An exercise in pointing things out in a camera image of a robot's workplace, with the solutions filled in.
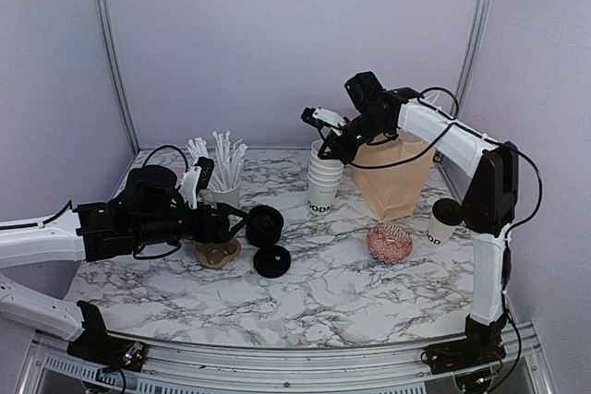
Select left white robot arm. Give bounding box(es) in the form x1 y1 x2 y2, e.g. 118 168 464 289
1 165 247 362

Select right aluminium frame post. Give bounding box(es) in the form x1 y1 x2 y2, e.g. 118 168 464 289
452 0 499 100

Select stack of black lids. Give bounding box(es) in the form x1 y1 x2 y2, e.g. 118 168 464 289
246 205 284 248

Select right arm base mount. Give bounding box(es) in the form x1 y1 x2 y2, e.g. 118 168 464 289
420 314 508 375

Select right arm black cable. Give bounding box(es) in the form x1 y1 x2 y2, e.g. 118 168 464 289
345 86 544 229

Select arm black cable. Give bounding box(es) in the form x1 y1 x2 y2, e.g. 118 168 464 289
345 86 544 229
0 144 190 259

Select black plastic cup lid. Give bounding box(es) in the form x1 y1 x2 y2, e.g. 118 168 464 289
432 198 464 226

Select brown paper bag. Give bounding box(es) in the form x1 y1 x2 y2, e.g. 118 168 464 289
351 133 435 221

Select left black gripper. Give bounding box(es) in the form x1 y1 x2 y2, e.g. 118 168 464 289
134 201 250 247

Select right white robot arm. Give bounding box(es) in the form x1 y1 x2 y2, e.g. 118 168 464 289
301 72 519 326

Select stack of white cups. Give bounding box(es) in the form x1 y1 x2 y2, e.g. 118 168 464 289
307 139 344 216

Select aluminium front rail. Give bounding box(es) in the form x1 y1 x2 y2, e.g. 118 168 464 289
16 323 555 393

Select white paper coffee cup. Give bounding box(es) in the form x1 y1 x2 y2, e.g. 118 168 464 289
426 214 458 246

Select brown cardboard cup carrier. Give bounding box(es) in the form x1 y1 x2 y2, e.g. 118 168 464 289
195 238 241 269

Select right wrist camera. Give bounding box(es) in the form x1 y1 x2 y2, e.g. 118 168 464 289
301 107 348 129

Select left aluminium frame post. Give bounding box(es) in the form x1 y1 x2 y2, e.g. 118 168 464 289
95 0 140 156

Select aluminium frame post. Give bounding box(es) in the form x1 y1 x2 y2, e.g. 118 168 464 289
95 0 140 156
452 0 499 100

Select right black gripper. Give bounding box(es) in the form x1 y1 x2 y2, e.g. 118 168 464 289
318 110 391 163

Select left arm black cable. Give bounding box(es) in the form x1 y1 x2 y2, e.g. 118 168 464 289
0 144 190 259

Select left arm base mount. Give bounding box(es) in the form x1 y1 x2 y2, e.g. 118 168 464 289
66 301 147 373

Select red patterned bowl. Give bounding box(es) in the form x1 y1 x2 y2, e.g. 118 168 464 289
366 222 413 264

